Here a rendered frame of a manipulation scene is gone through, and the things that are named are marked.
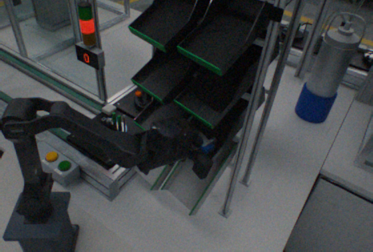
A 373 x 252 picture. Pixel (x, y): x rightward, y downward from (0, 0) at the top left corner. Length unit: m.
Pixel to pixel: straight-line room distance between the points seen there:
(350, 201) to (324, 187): 0.11
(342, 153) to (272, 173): 0.36
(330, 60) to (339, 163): 0.44
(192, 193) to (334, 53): 0.85
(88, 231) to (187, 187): 0.37
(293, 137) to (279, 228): 0.49
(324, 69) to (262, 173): 0.53
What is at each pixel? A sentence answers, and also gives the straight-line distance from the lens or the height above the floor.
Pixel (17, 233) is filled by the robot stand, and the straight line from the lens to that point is 1.03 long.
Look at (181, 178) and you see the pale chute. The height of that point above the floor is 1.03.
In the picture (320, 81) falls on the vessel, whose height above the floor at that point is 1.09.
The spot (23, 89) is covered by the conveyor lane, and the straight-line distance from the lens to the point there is 1.74.
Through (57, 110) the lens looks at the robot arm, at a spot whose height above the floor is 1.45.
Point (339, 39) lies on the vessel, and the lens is 1.50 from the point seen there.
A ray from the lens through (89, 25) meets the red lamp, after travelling 1.28.
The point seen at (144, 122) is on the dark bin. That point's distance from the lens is 1.03.
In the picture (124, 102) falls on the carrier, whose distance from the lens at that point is 1.47.
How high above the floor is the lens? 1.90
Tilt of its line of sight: 40 degrees down
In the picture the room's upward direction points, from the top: 4 degrees clockwise
